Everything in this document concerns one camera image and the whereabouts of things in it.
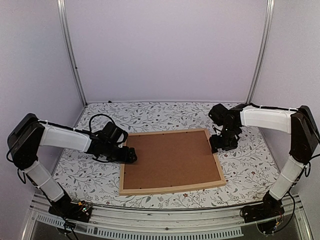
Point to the aluminium corner post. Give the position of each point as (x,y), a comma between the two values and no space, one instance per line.
(62,12)
(270,4)

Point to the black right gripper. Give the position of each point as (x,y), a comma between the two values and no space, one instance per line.
(215,144)

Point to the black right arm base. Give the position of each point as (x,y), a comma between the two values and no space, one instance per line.
(270,207)

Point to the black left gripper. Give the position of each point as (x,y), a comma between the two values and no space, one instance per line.
(124,158)

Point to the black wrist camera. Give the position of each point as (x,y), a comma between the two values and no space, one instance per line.
(111,133)
(220,115)

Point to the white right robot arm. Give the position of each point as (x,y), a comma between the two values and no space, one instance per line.
(299,123)

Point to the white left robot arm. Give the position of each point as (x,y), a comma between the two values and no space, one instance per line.
(27,141)

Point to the brown backing board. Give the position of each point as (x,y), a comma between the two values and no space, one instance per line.
(170,160)

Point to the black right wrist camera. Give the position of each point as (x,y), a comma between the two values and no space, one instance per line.
(220,115)

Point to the right aluminium corner post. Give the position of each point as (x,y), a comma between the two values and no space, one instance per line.
(270,4)

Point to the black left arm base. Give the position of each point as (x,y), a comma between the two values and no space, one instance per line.
(65,208)

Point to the left aluminium corner post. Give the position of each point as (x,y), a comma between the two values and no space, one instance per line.
(62,12)

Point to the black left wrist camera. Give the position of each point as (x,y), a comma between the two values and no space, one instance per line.
(111,133)

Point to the floral patterned table cover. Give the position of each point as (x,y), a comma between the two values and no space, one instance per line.
(249,170)

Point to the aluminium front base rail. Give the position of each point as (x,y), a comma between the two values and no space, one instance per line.
(123,223)

